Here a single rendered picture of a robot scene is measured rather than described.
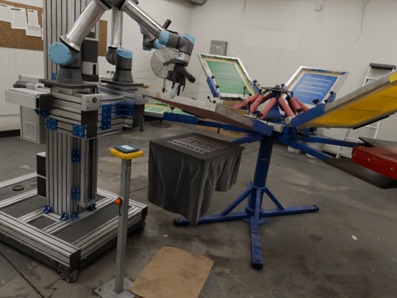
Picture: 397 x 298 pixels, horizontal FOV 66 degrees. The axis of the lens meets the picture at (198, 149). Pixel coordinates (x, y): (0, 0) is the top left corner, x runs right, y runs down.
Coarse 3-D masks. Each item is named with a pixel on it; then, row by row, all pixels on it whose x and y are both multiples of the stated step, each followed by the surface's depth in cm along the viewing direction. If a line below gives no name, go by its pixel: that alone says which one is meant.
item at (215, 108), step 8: (144, 88) 186; (152, 96) 181; (160, 96) 178; (168, 96) 174; (176, 96) 171; (168, 104) 211; (184, 104) 168; (192, 104) 165; (200, 104) 162; (208, 104) 159; (216, 112) 159; (224, 112) 165; (232, 112) 171; (240, 120) 181; (248, 120) 189
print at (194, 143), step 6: (180, 138) 212; (186, 138) 214; (192, 138) 216; (198, 138) 218; (180, 144) 198; (186, 144) 200; (192, 144) 201; (198, 144) 203; (204, 144) 205; (210, 144) 207; (216, 144) 209; (222, 144) 211; (198, 150) 190; (204, 150) 192; (210, 150) 193
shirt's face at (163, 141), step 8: (176, 136) 217; (184, 136) 220; (200, 136) 226; (208, 136) 228; (168, 144) 195; (224, 144) 211; (232, 144) 214; (184, 152) 183; (192, 152) 185; (208, 152) 189; (216, 152) 191; (224, 152) 193
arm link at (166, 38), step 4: (164, 32) 168; (168, 32) 169; (160, 36) 168; (164, 36) 168; (168, 36) 168; (172, 36) 169; (176, 36) 169; (180, 36) 171; (160, 40) 169; (164, 40) 168; (168, 40) 169; (172, 40) 169; (176, 40) 169; (164, 44) 171; (168, 44) 170; (172, 44) 170; (176, 44) 170; (176, 48) 172
